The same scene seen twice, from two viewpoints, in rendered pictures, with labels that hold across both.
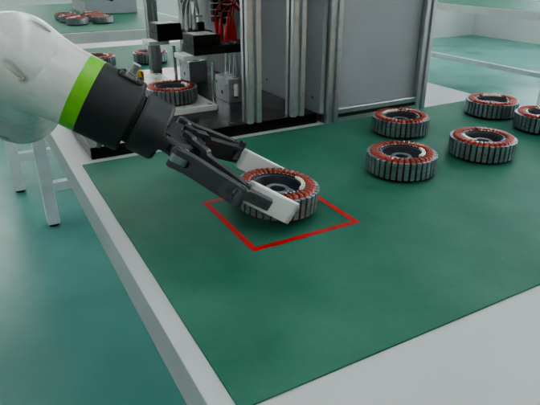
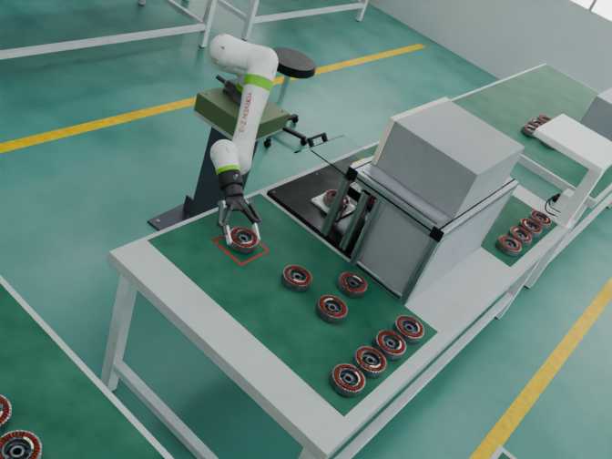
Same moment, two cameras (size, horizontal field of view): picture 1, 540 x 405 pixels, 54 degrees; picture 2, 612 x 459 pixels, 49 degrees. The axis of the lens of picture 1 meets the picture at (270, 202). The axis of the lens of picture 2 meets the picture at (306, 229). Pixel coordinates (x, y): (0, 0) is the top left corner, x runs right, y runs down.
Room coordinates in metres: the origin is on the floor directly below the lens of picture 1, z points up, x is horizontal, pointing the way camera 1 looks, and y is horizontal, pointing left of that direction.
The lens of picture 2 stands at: (-0.29, -1.79, 2.36)
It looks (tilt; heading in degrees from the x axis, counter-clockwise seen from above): 36 degrees down; 56
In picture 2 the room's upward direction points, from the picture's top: 21 degrees clockwise
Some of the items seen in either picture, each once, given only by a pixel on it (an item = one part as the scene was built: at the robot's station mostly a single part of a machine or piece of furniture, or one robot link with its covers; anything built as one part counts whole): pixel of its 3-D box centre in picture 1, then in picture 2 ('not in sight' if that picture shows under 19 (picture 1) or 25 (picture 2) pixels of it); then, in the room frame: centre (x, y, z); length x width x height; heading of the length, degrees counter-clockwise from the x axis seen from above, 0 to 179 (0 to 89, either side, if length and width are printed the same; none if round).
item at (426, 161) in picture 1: (401, 160); (296, 278); (0.81, -0.21, 0.77); 0.11 x 0.11 x 0.04
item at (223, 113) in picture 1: (161, 98); (351, 201); (1.26, 0.26, 0.76); 0.64 x 0.47 x 0.02; 29
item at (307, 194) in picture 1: (276, 193); (242, 239); (0.65, -0.01, 0.78); 0.11 x 0.11 x 0.04
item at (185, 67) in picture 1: (193, 69); not in sight; (1.43, 0.21, 0.80); 0.08 x 0.05 x 0.06; 29
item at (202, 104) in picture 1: (172, 104); (334, 204); (1.14, 0.22, 0.78); 0.15 x 0.15 x 0.01; 29
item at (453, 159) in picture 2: not in sight; (449, 154); (1.39, -0.01, 1.22); 0.44 x 0.39 x 0.20; 29
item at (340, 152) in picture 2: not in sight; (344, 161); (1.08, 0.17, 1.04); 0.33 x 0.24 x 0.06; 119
